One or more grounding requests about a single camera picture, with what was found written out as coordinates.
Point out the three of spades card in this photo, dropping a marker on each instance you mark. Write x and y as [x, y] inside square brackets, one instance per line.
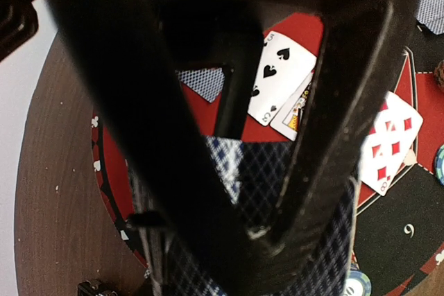
[283, 66]

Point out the king face up card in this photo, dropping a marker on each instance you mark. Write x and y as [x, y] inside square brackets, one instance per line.
[287, 120]

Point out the blue backed card deck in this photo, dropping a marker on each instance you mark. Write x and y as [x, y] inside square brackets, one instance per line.
[252, 176]

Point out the nine of diamonds card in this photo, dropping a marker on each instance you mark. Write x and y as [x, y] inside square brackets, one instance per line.
[391, 136]

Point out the face down card seat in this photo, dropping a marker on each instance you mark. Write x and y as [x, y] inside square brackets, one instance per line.
[430, 14]

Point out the blue white 100 chip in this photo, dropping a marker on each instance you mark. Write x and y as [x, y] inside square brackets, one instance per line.
[439, 165]

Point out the green blue 50 chip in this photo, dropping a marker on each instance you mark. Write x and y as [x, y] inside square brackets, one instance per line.
[357, 284]

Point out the black poker chip case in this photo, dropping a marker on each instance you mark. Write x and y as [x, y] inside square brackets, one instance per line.
[94, 287]

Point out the round red black poker mat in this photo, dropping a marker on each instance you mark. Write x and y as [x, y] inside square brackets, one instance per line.
[399, 236]

